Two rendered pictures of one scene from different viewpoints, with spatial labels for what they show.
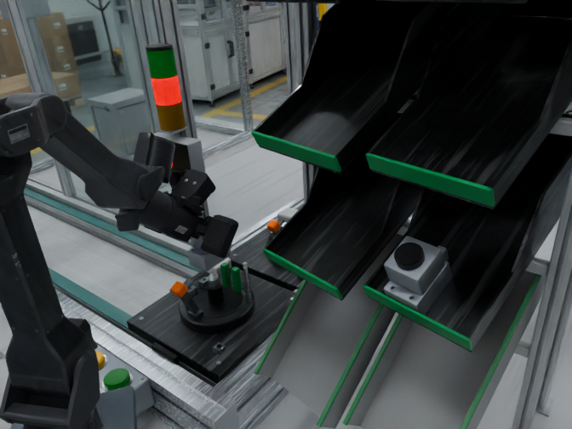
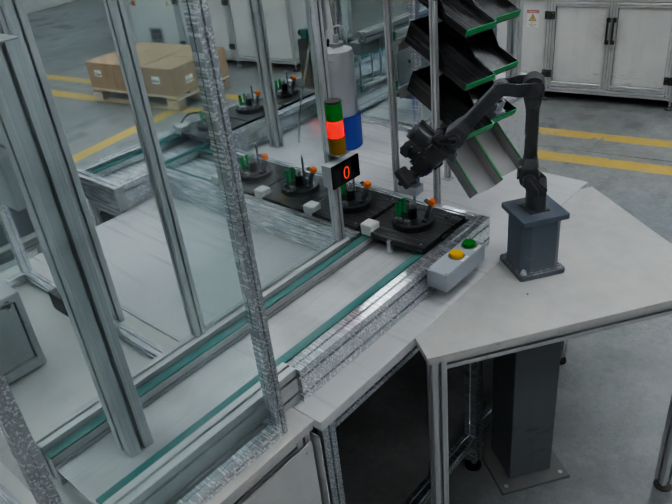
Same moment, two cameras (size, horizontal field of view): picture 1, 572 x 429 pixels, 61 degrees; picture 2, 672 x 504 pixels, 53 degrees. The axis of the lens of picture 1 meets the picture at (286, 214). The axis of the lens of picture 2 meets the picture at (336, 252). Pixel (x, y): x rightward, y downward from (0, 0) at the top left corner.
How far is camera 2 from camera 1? 225 cm
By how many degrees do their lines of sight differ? 72
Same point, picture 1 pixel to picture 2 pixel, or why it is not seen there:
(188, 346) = (445, 226)
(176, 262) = (346, 253)
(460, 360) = (486, 139)
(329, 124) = (466, 74)
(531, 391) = not seen: hidden behind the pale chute
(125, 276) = (347, 282)
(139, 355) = (446, 245)
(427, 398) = (493, 155)
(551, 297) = not seen: hidden behind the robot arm
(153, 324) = (426, 239)
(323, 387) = (482, 180)
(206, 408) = (482, 219)
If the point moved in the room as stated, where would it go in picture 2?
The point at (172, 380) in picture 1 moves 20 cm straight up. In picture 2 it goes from (466, 230) to (466, 171)
